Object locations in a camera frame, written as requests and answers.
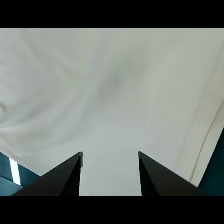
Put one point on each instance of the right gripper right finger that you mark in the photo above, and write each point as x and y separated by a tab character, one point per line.
160	181

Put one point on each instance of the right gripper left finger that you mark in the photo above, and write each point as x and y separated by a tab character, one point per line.
60	180

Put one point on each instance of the white T-shirt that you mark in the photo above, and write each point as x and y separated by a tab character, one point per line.
110	93

